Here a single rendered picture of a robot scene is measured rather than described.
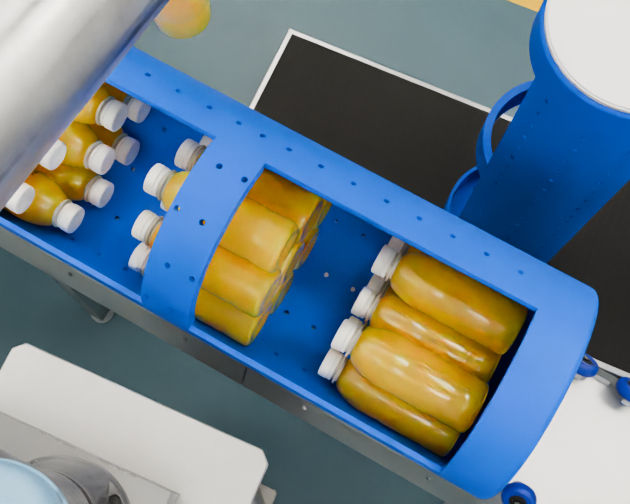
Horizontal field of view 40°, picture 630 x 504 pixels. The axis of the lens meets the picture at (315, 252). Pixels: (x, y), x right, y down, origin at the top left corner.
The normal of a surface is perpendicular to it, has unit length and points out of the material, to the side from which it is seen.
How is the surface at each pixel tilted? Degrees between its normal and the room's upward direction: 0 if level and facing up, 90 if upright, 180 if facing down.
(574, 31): 0
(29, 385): 0
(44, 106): 65
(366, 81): 0
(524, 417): 26
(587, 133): 90
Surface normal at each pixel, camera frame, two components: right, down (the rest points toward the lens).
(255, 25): 0.03, -0.29
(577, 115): -0.59, 0.76
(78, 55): 0.86, 0.20
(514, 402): -0.17, 0.05
